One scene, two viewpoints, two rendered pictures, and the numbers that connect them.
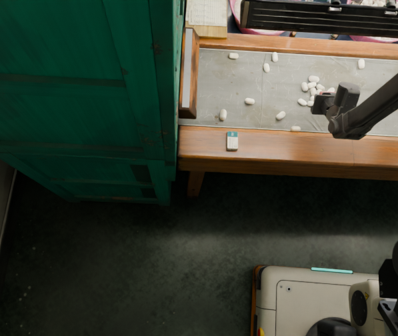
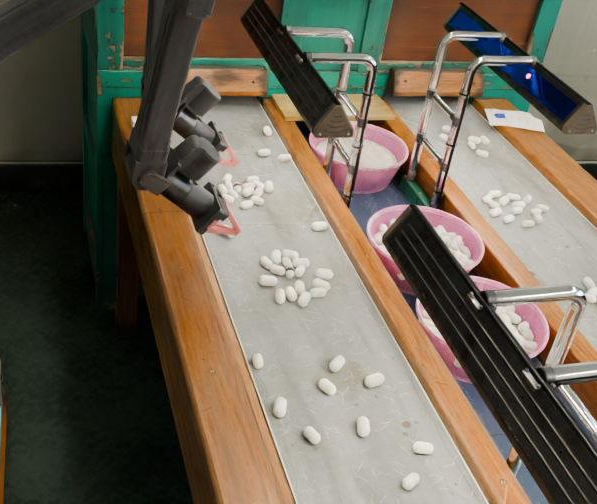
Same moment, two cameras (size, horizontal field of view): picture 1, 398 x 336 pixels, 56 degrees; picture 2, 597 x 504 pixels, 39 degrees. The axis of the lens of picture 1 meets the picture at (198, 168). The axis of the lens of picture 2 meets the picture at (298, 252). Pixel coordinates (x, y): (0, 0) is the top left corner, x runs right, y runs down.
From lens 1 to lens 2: 211 cm
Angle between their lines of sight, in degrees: 54
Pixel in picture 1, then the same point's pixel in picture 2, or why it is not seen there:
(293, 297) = not seen: outside the picture
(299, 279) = not seen: outside the picture
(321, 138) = not seen: hidden behind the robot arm
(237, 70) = (250, 137)
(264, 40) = (301, 144)
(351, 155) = (157, 210)
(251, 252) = (32, 412)
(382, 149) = (179, 237)
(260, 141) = not seen: hidden behind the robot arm
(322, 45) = (324, 186)
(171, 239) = (44, 317)
